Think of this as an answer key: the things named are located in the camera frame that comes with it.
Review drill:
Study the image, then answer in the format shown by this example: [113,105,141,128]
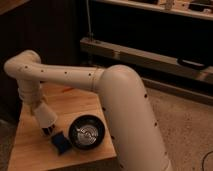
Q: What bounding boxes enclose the black handle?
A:
[177,58,208,70]

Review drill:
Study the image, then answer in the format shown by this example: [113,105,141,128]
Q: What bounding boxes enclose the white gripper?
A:
[33,103,57,128]

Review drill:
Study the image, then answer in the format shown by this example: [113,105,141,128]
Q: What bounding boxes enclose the wooden bench shelf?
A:
[80,37,213,84]

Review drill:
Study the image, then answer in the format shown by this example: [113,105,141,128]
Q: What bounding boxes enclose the black ceramic bowl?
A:
[68,115,105,150]

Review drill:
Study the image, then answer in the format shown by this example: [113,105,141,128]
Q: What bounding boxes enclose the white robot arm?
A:
[4,50,173,171]

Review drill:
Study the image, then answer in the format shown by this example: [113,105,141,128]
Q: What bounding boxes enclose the metal pole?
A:
[86,0,93,41]

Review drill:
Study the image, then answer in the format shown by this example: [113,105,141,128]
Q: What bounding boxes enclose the blue sponge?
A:
[51,132,71,155]

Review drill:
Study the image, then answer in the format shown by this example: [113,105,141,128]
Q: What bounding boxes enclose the wooden low table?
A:
[8,83,116,171]

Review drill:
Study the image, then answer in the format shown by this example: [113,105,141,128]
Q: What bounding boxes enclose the black cable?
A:
[201,150,213,171]

